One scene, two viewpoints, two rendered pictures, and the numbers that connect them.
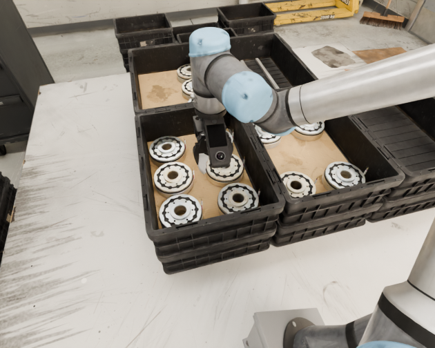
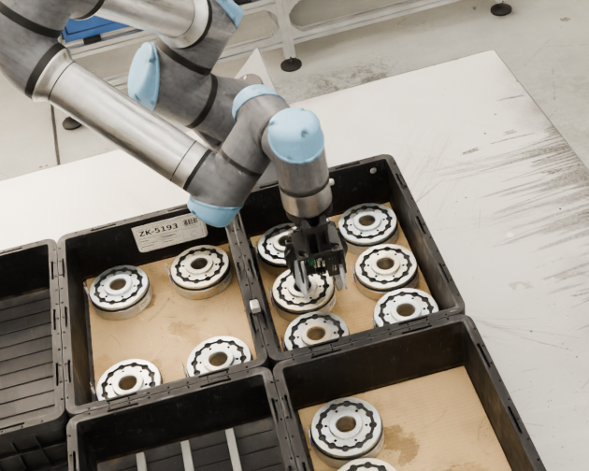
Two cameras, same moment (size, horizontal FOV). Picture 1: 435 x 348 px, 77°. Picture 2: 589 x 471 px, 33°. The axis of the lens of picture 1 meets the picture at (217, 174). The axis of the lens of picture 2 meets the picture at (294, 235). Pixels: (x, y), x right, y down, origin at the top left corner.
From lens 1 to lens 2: 1.72 m
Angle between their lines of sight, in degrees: 87
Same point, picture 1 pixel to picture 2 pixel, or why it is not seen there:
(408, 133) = not seen: outside the picture
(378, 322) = (215, 17)
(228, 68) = (275, 101)
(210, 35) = (292, 117)
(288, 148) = (181, 353)
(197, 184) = (349, 279)
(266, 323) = not seen: hidden behind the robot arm
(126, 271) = (455, 248)
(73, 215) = (577, 306)
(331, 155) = (112, 345)
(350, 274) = not seen: hidden behind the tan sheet
